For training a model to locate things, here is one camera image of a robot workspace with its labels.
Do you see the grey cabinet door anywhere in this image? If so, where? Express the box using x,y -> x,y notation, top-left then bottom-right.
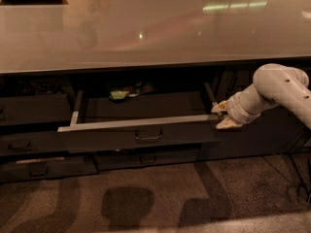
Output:
197,67 -> 310,160

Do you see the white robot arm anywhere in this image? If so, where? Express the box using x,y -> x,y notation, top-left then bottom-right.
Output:
212,64 -> 311,130

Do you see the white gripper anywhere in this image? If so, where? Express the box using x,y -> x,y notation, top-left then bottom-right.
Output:
211,92 -> 260,130

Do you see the grey drawer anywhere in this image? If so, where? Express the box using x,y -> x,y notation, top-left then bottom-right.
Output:
0,156 -> 97,183
94,144 -> 200,171
0,131 -> 65,156
57,83 -> 219,153
0,94 -> 71,126

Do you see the green snack bag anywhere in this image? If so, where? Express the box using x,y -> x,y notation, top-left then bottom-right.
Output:
109,84 -> 155,101

